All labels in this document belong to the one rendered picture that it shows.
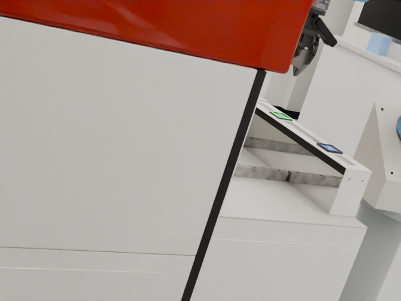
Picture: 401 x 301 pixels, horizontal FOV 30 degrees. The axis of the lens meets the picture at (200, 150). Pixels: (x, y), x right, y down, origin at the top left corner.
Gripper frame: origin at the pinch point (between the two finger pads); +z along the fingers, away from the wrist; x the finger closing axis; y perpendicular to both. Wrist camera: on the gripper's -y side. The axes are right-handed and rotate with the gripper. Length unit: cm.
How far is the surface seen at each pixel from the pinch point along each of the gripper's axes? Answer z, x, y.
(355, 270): 53, 26, -28
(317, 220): 29, 44, 12
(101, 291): 37, 66, 80
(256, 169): 25.9, 19.1, 17.7
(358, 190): 20.5, 40.1, -1.7
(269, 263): 41, 46, 25
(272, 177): 27.6, 19.1, 11.2
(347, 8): 1, -354, -306
